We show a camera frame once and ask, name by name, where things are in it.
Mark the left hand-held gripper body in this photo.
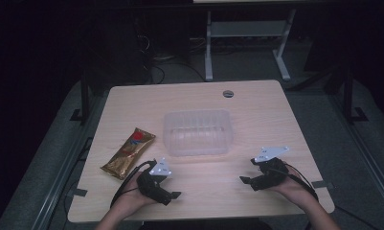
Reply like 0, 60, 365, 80
136, 156, 173, 203

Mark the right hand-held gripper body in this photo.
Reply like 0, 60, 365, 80
250, 146, 290, 190

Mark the person's left hand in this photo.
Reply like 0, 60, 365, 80
117, 172, 158, 214

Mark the person's right hand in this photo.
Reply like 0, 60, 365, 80
265, 163, 319, 213

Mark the gold snack packet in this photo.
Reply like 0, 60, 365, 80
100, 126, 157, 181

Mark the black tape strip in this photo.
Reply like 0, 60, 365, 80
310, 179, 335, 190
66, 188, 89, 197

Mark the clear plastic container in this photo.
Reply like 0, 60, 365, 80
162, 109, 235, 157

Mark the black metal stand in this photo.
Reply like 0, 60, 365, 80
69, 68, 91, 127
342, 63, 370, 125

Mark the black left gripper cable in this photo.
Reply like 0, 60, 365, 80
109, 159, 157, 209

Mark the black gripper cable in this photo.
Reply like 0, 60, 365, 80
275, 162, 320, 202
109, 159, 157, 209

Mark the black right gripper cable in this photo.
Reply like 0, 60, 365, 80
275, 162, 320, 202

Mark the black floor cable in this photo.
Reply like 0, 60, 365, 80
334, 205, 384, 230
62, 137, 95, 221

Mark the metal floor rail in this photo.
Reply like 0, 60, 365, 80
327, 94, 384, 209
30, 95, 108, 230

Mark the tangle of background cables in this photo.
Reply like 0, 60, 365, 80
133, 30, 208, 85

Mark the white metal desk frame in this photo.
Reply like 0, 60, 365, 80
192, 0, 298, 82

